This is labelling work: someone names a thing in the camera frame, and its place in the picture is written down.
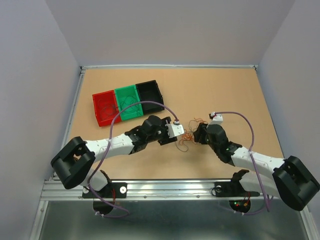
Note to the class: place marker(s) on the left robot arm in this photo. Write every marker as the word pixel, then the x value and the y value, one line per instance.
pixel 73 163

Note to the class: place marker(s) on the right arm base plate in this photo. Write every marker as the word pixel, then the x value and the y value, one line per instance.
pixel 228 189

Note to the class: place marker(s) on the black plastic bin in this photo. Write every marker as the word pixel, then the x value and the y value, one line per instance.
pixel 149 91

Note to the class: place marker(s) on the aluminium frame rail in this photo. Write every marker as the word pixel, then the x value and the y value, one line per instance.
pixel 169 194

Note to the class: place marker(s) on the red plastic bin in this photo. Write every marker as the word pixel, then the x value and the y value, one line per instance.
pixel 105 107

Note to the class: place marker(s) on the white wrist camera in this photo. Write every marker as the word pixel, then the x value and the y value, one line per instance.
pixel 215 119
pixel 175 129

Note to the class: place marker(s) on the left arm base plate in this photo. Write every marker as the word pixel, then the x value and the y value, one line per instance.
pixel 117 190

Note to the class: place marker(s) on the orange black wire ball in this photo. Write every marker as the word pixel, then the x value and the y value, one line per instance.
pixel 188 136

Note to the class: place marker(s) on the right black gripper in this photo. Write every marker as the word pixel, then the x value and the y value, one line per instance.
pixel 201 128

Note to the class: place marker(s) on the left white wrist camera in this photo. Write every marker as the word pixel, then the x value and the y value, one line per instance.
pixel 175 129

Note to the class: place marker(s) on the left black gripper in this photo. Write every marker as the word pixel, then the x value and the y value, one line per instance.
pixel 166 139

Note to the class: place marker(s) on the green plastic bin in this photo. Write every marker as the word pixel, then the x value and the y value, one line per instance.
pixel 126 96

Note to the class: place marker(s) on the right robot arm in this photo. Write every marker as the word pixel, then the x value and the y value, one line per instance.
pixel 284 178

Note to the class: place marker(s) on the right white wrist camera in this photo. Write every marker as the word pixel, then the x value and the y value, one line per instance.
pixel 215 119

